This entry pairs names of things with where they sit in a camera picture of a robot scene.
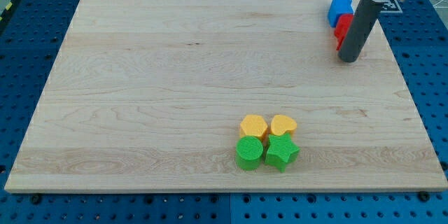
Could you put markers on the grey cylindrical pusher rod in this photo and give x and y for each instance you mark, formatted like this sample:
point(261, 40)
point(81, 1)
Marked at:
point(364, 19)

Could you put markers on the red star block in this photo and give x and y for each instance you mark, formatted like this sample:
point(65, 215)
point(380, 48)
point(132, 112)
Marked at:
point(342, 27)

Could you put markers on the yellow heart block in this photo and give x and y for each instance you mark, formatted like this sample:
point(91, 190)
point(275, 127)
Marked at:
point(282, 124)

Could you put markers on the green star block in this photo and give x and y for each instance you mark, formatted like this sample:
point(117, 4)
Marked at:
point(281, 151)

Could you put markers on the black white fiducial tag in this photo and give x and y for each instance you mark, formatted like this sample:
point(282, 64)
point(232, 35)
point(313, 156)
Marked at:
point(391, 6)

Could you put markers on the blue block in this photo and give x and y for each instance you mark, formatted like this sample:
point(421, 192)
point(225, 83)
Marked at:
point(338, 8)

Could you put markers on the yellow hexagon block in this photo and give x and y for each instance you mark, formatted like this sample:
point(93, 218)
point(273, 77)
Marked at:
point(253, 126)

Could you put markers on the green cylinder block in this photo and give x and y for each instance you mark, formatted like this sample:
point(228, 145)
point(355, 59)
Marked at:
point(249, 151)

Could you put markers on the wooden board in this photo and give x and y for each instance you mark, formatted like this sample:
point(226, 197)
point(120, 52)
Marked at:
point(146, 96)

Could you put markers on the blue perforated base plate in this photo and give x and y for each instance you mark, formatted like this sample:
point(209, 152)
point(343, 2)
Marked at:
point(29, 45)

